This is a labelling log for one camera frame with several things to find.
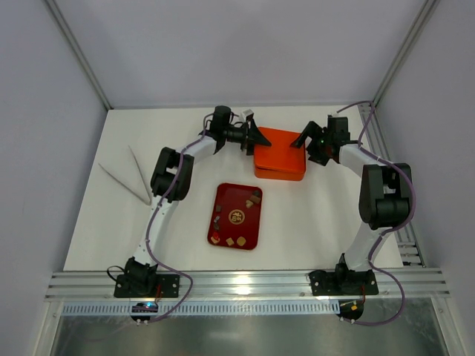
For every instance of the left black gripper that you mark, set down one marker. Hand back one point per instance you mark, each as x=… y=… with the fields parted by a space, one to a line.
x=249 y=136

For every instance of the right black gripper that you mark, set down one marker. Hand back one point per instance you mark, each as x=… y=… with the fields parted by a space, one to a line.
x=312 y=141

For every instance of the orange box lid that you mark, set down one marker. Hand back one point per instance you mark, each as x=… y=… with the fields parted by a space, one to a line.
x=280 y=156

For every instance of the orange chocolate box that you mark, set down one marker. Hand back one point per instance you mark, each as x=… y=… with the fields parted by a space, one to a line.
x=279 y=175

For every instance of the metal tongs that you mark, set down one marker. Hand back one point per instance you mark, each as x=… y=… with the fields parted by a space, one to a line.
x=131 y=178

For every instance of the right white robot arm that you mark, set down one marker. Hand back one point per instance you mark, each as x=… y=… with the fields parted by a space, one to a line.
x=386 y=204

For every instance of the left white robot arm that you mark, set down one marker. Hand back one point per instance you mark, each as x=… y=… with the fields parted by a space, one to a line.
x=143 y=275

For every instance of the brown rectangular chocolate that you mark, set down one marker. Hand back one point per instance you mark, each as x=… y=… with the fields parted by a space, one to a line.
x=255 y=199

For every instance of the red lacquer tray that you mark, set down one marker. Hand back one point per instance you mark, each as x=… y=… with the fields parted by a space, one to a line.
x=236 y=220

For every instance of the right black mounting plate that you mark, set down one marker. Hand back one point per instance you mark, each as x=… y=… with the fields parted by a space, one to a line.
x=333 y=283

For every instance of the black mounting plate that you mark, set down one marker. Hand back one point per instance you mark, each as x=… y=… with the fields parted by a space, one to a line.
x=333 y=283
x=167 y=286

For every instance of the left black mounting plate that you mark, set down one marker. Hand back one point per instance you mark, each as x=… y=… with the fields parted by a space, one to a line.
x=167 y=286

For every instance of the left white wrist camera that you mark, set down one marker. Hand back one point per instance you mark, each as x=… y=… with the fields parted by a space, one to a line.
x=246 y=115

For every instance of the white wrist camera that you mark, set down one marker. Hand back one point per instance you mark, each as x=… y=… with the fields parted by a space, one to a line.
x=246 y=115
x=334 y=115

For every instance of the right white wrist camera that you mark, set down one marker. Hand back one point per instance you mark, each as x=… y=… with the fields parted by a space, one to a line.
x=334 y=115

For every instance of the aluminium rail frame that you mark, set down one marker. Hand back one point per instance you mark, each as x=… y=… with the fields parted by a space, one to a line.
x=237 y=285

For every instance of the slotted cable duct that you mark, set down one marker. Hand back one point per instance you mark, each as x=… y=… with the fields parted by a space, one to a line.
x=202 y=308

